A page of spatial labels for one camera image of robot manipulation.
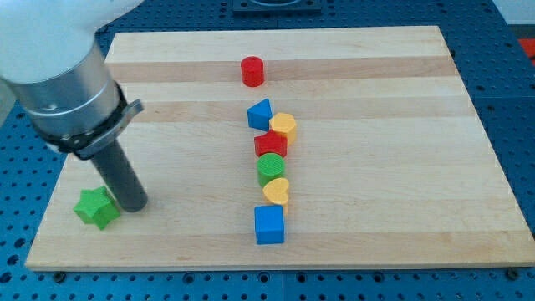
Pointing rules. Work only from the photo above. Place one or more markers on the red star block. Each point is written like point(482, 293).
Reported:
point(271, 142)

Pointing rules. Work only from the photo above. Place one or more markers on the blue cube block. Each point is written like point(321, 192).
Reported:
point(269, 224)

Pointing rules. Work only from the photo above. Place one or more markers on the black clamp bracket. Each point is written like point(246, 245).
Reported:
point(86, 144)

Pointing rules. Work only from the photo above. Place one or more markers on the green cylinder block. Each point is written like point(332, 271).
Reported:
point(270, 166)

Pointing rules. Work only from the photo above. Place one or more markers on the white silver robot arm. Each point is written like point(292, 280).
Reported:
point(51, 61)

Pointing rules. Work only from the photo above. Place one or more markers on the yellow hexagon block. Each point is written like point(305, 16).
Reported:
point(285, 125)

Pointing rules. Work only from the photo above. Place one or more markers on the red cylinder block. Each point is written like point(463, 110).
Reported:
point(252, 68)

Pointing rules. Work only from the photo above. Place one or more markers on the yellow heart block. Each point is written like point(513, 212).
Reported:
point(277, 191)

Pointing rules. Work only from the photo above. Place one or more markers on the wooden board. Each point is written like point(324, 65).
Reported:
point(391, 167)

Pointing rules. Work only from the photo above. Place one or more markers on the blue triangle block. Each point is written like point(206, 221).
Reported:
point(259, 115)

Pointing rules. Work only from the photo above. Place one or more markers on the green star block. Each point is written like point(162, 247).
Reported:
point(96, 207)

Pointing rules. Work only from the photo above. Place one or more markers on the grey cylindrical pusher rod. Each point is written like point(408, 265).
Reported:
point(119, 176)

